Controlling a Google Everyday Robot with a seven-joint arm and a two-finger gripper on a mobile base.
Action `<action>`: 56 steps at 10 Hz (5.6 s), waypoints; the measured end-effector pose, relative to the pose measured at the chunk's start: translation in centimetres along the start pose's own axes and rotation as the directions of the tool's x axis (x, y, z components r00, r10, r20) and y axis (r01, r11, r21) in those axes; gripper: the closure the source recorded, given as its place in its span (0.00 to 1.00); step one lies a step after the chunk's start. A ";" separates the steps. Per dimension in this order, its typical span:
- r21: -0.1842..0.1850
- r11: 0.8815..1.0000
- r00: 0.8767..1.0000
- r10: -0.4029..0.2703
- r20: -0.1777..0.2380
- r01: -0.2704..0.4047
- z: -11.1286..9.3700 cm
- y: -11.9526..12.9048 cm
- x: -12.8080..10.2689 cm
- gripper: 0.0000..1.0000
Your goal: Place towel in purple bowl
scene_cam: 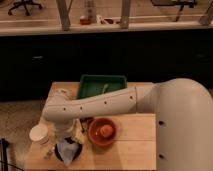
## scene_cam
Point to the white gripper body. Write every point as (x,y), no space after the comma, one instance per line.
(64,129)

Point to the light blue towel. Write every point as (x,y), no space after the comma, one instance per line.
(67,149)

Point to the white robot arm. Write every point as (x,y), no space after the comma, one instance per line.
(184,118)

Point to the orange bowl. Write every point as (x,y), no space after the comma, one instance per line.
(95,136)

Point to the white cup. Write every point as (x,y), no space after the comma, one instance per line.
(39,134)

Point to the orange fruit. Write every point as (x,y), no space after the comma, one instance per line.
(106,130)

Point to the green plastic tray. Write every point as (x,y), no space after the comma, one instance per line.
(92,85)

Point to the red object on shelf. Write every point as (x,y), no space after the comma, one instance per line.
(84,21)

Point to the black office chair left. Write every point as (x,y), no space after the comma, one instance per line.
(24,3)

